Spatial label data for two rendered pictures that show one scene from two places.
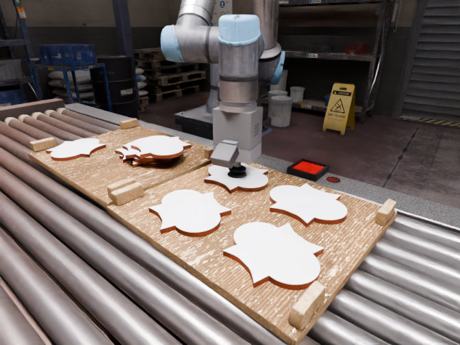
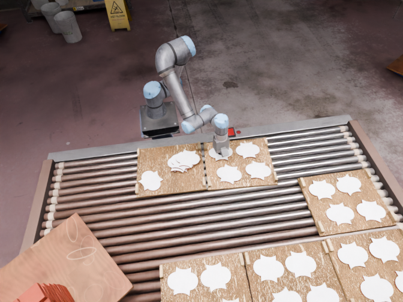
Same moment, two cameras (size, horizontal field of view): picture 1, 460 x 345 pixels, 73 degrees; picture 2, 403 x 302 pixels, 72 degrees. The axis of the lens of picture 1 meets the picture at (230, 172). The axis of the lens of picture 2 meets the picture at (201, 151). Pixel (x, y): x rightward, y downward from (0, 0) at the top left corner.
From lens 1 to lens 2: 1.37 m
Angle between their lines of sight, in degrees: 43
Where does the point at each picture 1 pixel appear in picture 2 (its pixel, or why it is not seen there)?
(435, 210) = (268, 129)
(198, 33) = (199, 121)
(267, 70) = not seen: hidden behind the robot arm
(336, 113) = (116, 14)
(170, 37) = (191, 128)
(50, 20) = not seen: outside the picture
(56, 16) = not seen: outside the picture
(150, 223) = (226, 184)
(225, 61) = (222, 132)
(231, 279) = (258, 182)
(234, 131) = (223, 144)
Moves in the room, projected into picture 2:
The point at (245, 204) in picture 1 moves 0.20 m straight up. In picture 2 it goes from (235, 161) to (237, 141)
